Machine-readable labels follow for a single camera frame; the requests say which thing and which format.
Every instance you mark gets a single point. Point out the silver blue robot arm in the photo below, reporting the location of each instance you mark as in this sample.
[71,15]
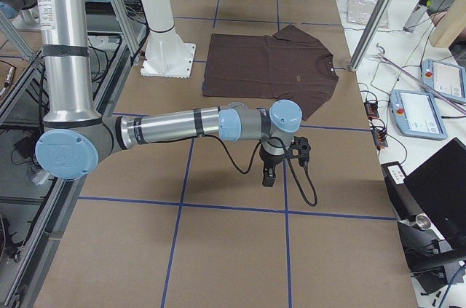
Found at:
[26,9]
[77,138]

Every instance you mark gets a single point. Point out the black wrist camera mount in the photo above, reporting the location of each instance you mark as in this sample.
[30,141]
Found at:
[300,149]

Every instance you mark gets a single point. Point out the black monitor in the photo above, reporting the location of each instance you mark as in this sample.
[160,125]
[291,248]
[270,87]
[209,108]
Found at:
[438,187]

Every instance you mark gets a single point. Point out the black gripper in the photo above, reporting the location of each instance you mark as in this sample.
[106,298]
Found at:
[268,159]

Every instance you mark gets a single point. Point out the aluminium frame post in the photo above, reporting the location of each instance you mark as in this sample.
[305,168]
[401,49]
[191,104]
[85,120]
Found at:
[368,34]

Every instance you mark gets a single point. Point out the near blue teach pendant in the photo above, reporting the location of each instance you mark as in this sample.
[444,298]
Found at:
[416,115]

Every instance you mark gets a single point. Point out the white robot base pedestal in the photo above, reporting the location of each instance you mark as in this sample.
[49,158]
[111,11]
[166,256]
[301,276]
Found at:
[166,54]

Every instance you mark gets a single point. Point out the clear plastic bag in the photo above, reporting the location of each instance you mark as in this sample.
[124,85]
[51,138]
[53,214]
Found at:
[359,11]

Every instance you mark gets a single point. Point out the blue teach pendant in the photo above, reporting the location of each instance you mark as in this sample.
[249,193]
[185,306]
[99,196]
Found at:
[446,78]
[416,115]

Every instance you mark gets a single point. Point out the black orange electronics board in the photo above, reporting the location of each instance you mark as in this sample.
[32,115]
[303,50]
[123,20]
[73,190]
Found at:
[377,125]

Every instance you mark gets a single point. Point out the aluminium frame rack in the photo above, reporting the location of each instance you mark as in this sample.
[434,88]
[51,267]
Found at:
[35,205]

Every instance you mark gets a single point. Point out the black box with label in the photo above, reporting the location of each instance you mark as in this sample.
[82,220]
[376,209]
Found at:
[401,198]

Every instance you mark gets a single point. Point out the far blue teach pendant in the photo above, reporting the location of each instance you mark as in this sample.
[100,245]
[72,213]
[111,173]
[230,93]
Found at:
[446,78]

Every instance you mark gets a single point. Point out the dark brown t-shirt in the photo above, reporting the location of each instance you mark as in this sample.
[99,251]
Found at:
[288,65]

